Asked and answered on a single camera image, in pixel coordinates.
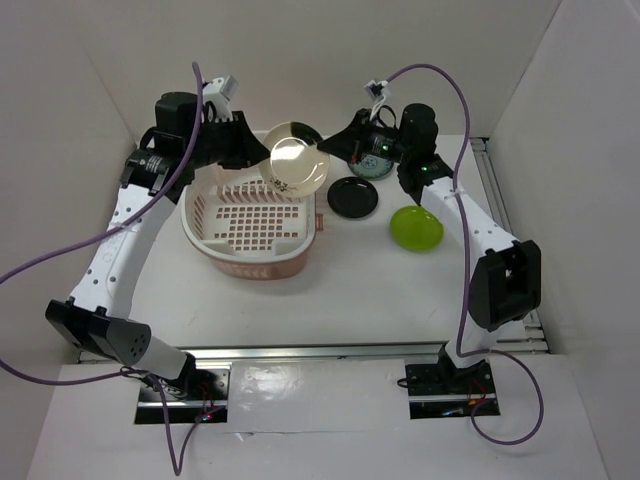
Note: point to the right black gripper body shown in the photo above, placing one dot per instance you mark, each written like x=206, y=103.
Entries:
x=376, y=140

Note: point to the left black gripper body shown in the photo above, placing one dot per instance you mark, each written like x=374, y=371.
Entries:
x=214, y=144

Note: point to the blue floral patterned plate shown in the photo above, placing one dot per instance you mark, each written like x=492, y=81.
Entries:
x=372, y=168

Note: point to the cream plate with black patch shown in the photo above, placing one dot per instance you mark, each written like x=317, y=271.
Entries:
x=295, y=168

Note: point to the black glossy plate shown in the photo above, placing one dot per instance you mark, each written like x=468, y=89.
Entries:
x=352, y=198

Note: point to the lime green plate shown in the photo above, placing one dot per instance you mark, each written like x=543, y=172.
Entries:
x=415, y=229

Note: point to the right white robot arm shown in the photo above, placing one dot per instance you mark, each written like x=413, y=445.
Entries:
x=502, y=275

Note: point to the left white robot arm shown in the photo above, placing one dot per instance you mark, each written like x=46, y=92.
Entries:
x=95, y=317

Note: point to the white plastic dish rack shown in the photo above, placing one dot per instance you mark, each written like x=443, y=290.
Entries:
x=248, y=230

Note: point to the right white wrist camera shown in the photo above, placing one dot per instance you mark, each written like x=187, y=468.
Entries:
x=379, y=94

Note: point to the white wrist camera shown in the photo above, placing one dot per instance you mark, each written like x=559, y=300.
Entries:
x=222, y=90
x=379, y=94

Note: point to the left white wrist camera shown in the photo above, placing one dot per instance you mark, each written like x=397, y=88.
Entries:
x=222, y=90

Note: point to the front aluminium rail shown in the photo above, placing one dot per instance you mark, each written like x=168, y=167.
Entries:
x=534, y=346

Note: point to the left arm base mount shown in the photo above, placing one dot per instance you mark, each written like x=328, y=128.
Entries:
x=209, y=399

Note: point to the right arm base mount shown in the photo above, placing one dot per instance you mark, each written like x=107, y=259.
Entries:
x=431, y=396

